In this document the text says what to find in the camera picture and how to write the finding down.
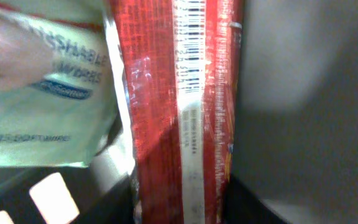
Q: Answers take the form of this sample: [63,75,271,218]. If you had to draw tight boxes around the red snack bar wrapper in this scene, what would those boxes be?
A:
[104,0,244,223]

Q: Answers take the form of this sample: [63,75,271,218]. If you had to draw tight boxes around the grey plastic mesh basket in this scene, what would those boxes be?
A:
[0,1,358,223]

